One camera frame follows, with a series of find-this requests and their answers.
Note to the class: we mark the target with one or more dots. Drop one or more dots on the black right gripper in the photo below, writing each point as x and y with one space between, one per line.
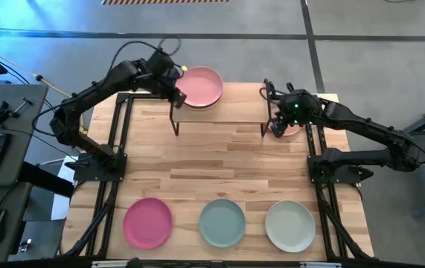
299 109

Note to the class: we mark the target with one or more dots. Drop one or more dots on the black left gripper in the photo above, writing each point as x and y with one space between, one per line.
165 80

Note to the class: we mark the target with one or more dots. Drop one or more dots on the salmon plate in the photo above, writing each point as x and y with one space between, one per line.
201 85
293 131

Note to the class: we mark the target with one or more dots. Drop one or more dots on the teal plate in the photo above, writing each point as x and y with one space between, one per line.
222 223

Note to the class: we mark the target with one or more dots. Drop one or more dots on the magenta plate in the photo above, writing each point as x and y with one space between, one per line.
147 223

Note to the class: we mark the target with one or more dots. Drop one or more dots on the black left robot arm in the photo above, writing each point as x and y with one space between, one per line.
85 97

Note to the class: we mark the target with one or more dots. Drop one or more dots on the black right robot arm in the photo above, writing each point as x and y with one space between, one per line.
364 124

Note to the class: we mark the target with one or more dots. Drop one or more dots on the wooden shelf black legs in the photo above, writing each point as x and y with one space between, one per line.
230 108

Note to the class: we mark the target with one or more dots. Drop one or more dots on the pale grey plate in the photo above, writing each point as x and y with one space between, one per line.
290 226

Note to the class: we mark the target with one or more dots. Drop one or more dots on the white paper sheet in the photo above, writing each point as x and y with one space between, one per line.
61 201

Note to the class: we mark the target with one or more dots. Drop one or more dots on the black flat bar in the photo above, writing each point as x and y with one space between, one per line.
44 178

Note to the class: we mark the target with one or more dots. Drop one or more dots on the grey side desk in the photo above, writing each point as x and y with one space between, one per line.
22 149

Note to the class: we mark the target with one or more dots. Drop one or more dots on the small silver device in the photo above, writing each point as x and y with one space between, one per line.
25 246

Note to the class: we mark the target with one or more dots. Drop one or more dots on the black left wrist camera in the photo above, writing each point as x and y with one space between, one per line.
160 59

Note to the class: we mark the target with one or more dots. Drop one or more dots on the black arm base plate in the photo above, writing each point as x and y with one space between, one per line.
85 173
336 175

